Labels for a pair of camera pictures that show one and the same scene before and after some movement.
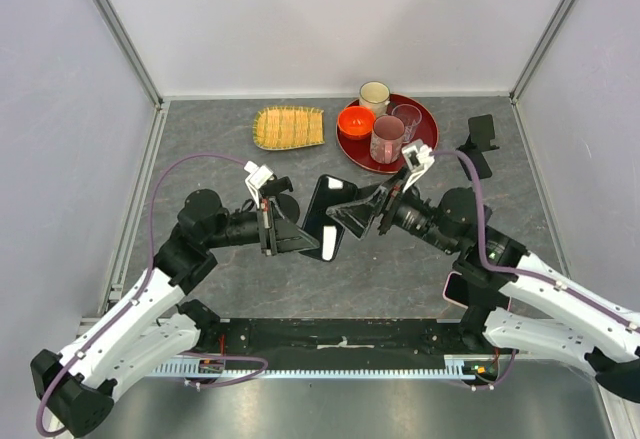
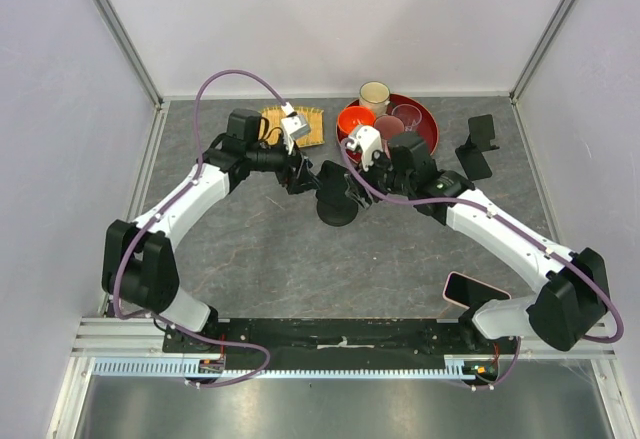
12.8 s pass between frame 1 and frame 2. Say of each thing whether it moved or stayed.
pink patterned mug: stayed
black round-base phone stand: moved
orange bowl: stayed
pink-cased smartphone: stayed
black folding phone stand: stayed
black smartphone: moved
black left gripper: moved
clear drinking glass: stayed
